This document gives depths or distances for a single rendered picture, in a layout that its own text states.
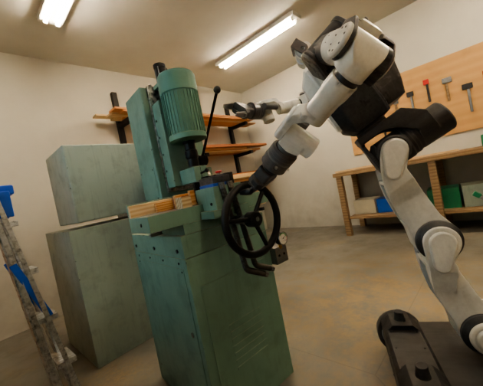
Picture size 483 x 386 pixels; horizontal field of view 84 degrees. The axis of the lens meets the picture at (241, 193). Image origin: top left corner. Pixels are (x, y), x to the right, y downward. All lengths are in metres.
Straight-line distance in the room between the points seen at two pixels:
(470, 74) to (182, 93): 3.45
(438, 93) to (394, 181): 3.11
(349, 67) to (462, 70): 3.51
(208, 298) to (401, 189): 0.82
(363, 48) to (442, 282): 0.84
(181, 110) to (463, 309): 1.31
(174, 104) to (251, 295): 0.91
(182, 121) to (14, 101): 2.59
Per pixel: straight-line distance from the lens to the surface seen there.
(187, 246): 1.06
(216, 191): 1.02
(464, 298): 1.27
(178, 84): 1.29
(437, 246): 1.13
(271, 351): 1.44
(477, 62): 4.16
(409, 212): 1.14
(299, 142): 0.79
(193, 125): 1.25
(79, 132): 3.66
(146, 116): 1.47
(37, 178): 3.45
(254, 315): 1.31
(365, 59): 0.69
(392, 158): 1.08
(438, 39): 4.29
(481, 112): 4.09
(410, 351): 1.37
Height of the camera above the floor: 0.94
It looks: 2 degrees down
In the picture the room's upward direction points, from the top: 11 degrees counter-clockwise
